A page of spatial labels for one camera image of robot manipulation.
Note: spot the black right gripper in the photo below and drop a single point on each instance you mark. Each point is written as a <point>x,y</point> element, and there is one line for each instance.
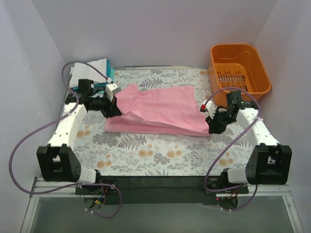
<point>213,123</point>

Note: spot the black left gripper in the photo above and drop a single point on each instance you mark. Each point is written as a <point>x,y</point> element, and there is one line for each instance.
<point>111,107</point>

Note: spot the pink t shirt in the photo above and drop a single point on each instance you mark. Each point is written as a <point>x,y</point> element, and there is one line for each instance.
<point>171,110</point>

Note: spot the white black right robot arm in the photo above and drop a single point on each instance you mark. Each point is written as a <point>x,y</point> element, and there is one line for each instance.
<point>269,163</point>

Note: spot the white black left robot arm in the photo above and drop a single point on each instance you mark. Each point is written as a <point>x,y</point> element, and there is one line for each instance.
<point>57,160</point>

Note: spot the orange plastic basket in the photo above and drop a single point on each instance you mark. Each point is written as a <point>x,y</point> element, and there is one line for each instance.
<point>240,66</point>

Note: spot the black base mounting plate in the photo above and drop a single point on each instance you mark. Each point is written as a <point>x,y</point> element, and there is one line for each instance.
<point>156,189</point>

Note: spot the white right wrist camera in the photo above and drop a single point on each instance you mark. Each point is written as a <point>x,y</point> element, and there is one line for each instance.
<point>209,108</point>

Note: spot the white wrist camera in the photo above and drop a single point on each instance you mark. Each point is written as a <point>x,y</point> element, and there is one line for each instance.
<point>209,108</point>
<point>111,89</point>

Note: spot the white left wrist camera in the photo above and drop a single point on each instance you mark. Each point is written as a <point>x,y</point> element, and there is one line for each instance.
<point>111,89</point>

